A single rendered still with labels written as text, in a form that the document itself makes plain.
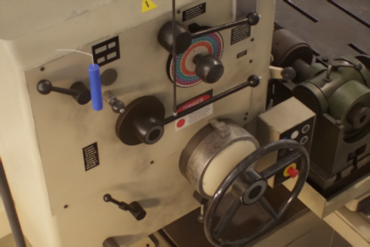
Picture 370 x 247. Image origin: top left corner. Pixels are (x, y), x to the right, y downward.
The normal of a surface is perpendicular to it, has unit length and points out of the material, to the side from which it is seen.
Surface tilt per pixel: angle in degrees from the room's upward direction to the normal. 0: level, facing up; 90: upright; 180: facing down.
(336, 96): 39
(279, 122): 0
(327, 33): 0
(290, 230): 90
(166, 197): 90
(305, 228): 90
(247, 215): 0
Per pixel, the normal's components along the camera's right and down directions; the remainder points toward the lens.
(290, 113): 0.00, -0.73
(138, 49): 0.58, 0.55
